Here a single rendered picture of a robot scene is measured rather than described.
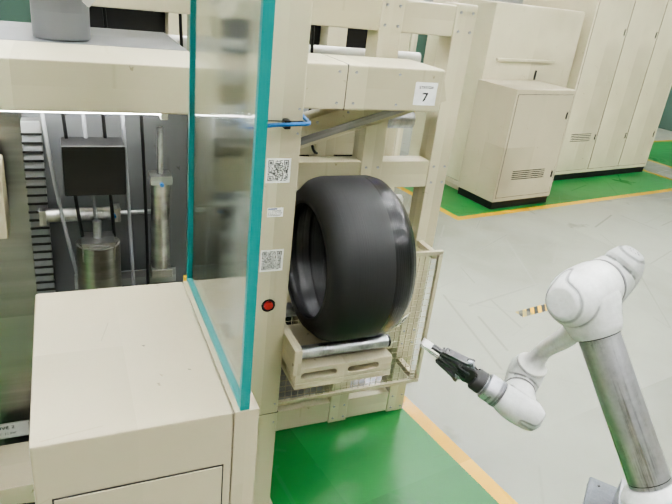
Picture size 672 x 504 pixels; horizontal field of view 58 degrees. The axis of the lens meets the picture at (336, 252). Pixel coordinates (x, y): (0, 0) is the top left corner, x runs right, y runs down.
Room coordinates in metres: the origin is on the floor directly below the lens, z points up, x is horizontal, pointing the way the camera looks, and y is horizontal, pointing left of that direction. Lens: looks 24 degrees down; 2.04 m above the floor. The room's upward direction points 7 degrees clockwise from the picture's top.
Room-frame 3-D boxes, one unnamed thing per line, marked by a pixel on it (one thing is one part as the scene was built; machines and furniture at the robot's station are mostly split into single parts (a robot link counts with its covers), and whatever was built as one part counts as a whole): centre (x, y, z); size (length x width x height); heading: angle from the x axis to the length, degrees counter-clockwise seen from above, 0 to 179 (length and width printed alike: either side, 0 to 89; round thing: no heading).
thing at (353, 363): (1.78, -0.06, 0.83); 0.36 x 0.09 x 0.06; 116
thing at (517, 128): (6.62, -1.78, 0.62); 0.90 x 0.56 x 1.25; 124
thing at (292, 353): (1.83, 0.16, 0.90); 0.40 x 0.03 x 0.10; 26
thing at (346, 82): (2.23, 0.02, 1.71); 0.61 x 0.25 x 0.15; 116
